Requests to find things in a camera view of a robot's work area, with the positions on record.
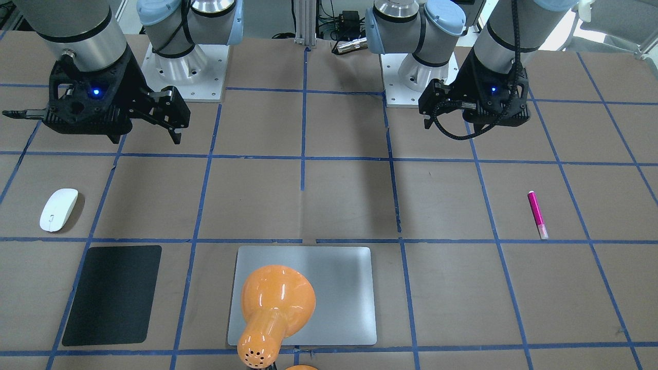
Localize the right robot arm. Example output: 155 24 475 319
3 1 244 144

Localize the orange desk lamp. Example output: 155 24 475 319
236 265 316 369

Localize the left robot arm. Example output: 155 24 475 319
365 1 576 135

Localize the black mousepad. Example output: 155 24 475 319
61 245 162 346

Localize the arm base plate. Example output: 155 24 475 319
379 51 460 108
141 45 230 103

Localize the white computer mouse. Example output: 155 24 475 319
39 188 79 232

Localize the pink marker pen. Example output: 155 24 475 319
527 191 549 241

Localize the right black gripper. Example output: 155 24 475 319
2 50 191 145

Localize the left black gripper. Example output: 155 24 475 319
418 51 531 130

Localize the silver laptop notebook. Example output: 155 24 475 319
227 246 377 346

